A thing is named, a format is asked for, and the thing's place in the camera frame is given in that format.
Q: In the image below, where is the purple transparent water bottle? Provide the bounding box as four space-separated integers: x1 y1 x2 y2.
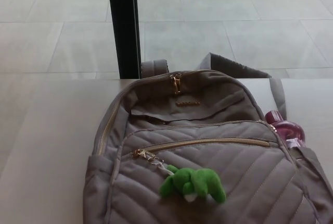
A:
264 110 306 150

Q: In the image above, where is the black window frame post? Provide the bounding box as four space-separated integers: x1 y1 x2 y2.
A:
106 0 143 80

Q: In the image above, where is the green plush keychain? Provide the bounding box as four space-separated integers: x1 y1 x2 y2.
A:
148 155 227 205

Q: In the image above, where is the grey quilted backpack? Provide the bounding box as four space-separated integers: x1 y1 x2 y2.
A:
82 52 333 224

